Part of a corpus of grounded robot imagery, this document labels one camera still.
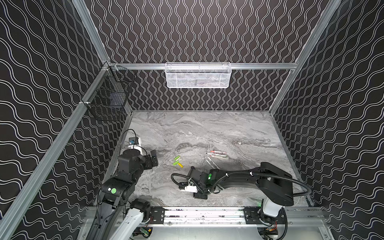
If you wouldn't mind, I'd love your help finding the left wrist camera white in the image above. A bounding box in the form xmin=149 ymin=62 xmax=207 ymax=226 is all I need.
xmin=128 ymin=137 xmax=143 ymax=152

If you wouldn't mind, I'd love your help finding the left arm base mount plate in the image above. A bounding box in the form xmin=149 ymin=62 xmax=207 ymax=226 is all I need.
xmin=142 ymin=207 xmax=166 ymax=225

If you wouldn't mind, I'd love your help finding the black wire wall basket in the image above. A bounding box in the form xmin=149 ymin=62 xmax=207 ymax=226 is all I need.
xmin=85 ymin=62 xmax=138 ymax=122

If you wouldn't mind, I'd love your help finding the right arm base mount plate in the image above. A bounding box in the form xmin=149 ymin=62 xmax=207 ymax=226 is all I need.
xmin=244 ymin=207 xmax=286 ymax=227

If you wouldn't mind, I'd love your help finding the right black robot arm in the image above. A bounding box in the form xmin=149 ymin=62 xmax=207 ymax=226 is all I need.
xmin=179 ymin=162 xmax=294 ymax=227

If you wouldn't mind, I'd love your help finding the yellow ended pen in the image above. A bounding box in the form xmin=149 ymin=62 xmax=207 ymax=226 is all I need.
xmin=208 ymin=157 xmax=219 ymax=169

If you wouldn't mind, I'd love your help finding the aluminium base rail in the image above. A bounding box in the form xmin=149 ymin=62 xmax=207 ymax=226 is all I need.
xmin=82 ymin=207 xmax=326 ymax=232

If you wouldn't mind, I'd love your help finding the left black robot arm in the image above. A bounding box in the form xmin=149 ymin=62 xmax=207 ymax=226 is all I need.
xmin=87 ymin=149 xmax=159 ymax=240

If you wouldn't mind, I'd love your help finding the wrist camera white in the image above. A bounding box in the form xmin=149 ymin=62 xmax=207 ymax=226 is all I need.
xmin=128 ymin=137 xmax=143 ymax=152
xmin=179 ymin=185 xmax=198 ymax=193

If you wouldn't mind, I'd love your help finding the white mesh wall basket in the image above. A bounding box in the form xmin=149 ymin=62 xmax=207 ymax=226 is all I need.
xmin=165 ymin=62 xmax=232 ymax=89

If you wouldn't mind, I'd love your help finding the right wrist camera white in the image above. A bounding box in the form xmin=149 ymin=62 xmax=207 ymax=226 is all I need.
xmin=179 ymin=185 xmax=198 ymax=193

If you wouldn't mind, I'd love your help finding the green ended pen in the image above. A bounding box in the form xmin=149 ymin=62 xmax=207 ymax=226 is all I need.
xmin=206 ymin=159 xmax=216 ymax=169

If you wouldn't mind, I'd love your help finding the pink pen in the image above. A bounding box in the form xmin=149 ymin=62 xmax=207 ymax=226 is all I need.
xmin=210 ymin=151 xmax=227 ymax=155

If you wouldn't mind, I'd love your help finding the black tipped pen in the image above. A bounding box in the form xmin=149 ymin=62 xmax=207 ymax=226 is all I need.
xmin=207 ymin=153 xmax=229 ymax=159

